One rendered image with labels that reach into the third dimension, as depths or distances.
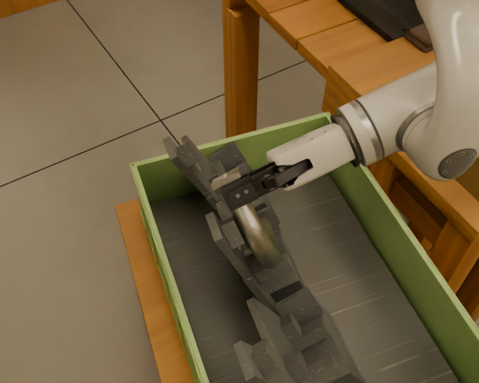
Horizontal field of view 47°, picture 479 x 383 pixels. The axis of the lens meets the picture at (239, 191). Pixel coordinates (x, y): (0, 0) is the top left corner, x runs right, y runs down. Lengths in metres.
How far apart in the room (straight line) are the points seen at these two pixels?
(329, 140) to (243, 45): 1.19
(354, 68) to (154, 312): 0.73
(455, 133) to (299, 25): 0.94
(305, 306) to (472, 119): 0.41
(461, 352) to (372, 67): 0.71
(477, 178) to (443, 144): 0.55
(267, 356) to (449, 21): 0.41
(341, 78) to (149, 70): 1.62
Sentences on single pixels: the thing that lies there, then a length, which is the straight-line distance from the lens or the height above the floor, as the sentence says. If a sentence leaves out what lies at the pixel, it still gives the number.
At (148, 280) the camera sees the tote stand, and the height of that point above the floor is 0.79.
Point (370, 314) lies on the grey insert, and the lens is 1.01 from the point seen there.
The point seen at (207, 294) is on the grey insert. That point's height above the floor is 0.85.
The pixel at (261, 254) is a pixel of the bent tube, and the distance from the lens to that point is 0.74.
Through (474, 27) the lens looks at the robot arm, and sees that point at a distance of 0.64.
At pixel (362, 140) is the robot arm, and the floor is 1.25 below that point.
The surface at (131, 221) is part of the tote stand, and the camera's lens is 1.18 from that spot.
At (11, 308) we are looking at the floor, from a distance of 2.10.
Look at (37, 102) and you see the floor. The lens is 2.76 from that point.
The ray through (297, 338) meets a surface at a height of 0.95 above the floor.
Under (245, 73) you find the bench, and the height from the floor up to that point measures 0.53.
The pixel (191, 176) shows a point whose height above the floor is 1.09.
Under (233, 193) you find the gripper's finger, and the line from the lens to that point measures 0.69.
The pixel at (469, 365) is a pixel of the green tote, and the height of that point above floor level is 0.90.
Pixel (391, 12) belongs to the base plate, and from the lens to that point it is 1.58.
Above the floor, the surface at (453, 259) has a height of 0.72.
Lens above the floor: 1.73
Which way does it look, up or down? 51 degrees down
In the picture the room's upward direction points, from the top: straight up
